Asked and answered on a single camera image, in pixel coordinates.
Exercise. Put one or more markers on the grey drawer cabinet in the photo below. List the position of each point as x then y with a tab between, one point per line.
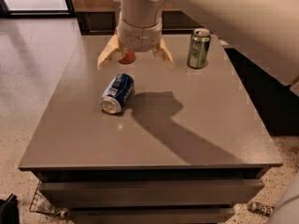
187	147

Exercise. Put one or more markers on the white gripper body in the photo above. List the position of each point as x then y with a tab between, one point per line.
139	36

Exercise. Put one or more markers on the green soda can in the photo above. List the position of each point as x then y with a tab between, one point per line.
198	49

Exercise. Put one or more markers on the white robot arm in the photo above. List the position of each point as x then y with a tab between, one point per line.
266	31

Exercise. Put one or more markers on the wire basket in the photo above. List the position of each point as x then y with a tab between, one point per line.
41	205

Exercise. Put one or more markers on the black bag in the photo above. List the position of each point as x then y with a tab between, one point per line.
9	211

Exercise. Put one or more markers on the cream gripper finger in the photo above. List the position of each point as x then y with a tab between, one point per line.
113	45
162	51

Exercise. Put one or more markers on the blue pepsi can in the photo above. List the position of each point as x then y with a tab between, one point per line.
117	93

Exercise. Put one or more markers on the red coca-cola can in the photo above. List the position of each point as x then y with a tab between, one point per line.
129	57

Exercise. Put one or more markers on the black white patterned stick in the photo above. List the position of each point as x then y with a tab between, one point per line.
260	208

